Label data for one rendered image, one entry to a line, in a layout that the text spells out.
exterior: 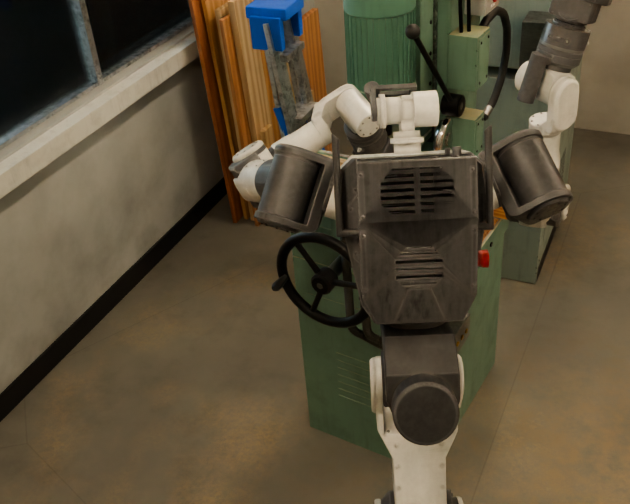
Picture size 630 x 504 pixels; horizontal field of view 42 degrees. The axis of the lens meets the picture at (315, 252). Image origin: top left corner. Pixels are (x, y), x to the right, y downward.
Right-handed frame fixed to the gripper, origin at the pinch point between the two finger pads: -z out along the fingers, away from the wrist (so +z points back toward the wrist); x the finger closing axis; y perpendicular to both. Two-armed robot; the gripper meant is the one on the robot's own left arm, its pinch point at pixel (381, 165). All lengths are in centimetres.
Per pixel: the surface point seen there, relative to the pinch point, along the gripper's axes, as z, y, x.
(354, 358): -60, -34, -11
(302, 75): -61, 63, -78
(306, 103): -71, 57, -76
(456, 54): -2.5, 37.9, 5.1
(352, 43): 18.1, 21.2, -11.9
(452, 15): 4.5, 44.6, 2.7
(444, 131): -15.0, 22.0, 5.4
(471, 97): -29, 44, 3
